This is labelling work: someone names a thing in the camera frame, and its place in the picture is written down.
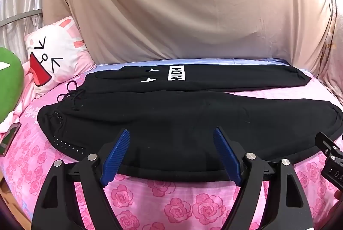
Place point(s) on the smartphone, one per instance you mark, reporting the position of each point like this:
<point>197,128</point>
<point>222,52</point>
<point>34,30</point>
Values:
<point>10,140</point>

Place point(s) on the grey metal rail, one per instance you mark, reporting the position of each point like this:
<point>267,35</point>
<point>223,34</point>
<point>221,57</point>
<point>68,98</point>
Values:
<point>18,17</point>

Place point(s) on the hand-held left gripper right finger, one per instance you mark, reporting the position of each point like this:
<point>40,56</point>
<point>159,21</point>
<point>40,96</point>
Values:
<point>227,155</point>

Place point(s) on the black pants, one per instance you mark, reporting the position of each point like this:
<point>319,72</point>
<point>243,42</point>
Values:
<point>174,123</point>

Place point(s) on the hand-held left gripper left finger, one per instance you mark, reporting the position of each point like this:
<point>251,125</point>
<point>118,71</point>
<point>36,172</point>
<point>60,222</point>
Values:
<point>115,155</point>

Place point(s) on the pale floral blanket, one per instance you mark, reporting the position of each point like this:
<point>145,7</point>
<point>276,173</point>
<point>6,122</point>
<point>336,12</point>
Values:
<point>333,40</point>

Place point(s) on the white cartoon rabbit pillow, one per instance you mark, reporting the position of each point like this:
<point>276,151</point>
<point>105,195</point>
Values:
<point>57,50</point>

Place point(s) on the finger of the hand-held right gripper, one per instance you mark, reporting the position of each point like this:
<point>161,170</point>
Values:
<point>324,143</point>

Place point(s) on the pink rose-print bedsheet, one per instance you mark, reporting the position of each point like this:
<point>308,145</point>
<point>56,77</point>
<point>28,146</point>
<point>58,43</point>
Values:
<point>171,203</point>

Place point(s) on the green plush toy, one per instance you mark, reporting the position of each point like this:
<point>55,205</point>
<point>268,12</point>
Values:
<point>9,80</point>

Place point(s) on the beige cloth backdrop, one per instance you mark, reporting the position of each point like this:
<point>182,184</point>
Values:
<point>174,5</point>

